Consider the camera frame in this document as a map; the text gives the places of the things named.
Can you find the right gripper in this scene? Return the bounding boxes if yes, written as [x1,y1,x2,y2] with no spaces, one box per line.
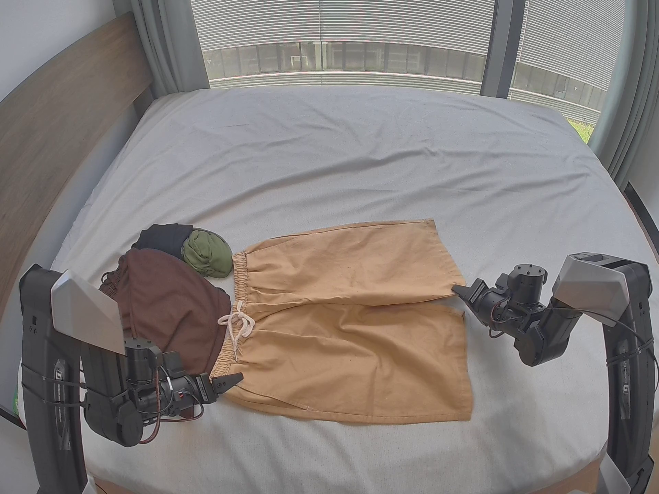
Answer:
[451,278,508,328]

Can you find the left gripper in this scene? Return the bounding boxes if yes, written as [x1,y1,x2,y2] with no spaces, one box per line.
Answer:
[172,373,244,414]

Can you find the tan shorts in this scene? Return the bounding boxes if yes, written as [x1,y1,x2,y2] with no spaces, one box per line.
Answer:
[211,218,474,426]

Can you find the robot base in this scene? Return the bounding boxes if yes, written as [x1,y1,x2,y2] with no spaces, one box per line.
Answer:
[597,451,636,494]

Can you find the bed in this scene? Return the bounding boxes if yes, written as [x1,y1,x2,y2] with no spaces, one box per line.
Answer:
[0,11,659,494]

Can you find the brown garment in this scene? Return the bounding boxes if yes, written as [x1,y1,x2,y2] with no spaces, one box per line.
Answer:
[99,248,232,379]

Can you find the green garment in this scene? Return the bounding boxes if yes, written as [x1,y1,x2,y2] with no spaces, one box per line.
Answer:
[181,228,232,279]

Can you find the black garment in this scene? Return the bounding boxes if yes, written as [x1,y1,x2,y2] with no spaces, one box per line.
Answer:
[131,223,194,252]

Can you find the window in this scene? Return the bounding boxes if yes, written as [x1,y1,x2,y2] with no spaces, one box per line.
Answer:
[185,0,631,122]

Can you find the grey-green curtain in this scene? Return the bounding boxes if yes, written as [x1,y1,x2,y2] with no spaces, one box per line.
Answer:
[587,0,659,186]
[105,0,209,96]

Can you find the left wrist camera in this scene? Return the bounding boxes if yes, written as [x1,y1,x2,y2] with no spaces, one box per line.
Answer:
[162,350,184,380]

